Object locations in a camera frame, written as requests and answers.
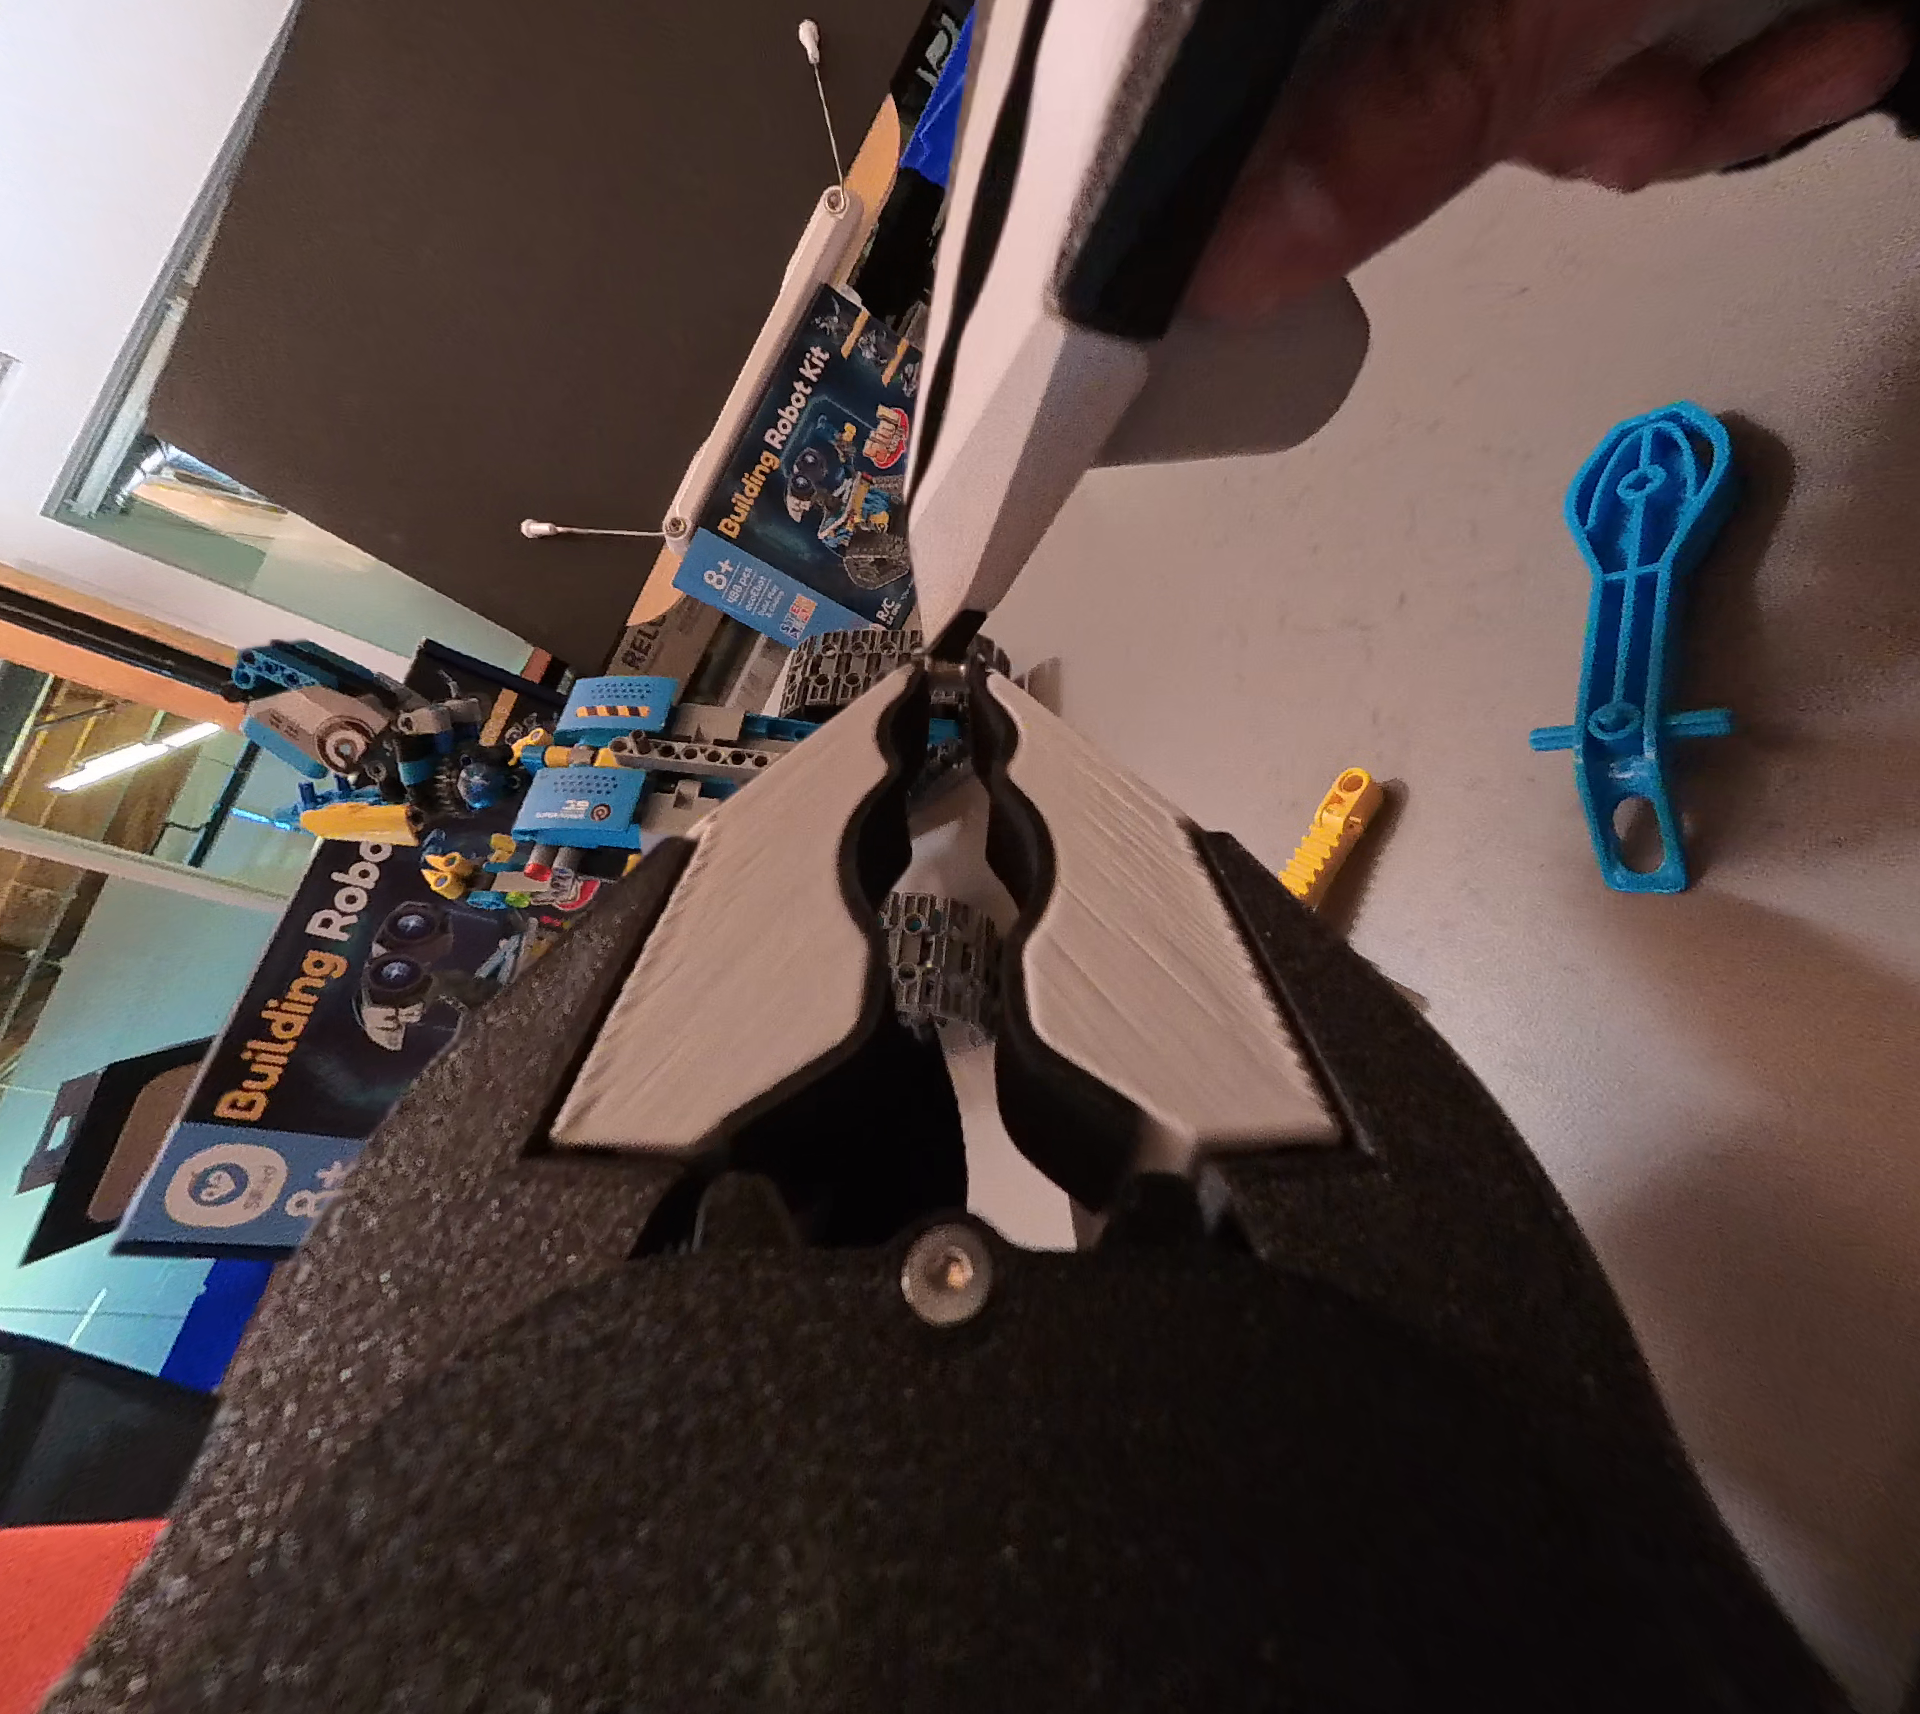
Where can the blue tracked toy robot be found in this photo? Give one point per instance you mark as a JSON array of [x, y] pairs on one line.
[[600, 771]]

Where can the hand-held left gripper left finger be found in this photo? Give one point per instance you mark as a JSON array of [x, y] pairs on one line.
[[707, 994]]

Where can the dark toy kit box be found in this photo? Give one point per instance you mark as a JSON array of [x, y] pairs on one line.
[[331, 1055]]

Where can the orange bag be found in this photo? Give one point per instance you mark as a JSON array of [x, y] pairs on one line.
[[76, 1624]]

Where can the white gooseneck stalk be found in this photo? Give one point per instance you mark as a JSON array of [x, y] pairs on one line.
[[541, 527], [809, 34]]

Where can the yellow toothed beam piece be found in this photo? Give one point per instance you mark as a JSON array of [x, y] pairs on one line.
[[1331, 838]]

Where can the light blue brick separator tool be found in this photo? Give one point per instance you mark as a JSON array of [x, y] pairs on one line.
[[1637, 575]]

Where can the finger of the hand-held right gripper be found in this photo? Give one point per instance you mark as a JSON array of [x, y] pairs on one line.
[[1051, 155]]

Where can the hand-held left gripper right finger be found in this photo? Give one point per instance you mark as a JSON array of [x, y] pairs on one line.
[[1186, 994]]

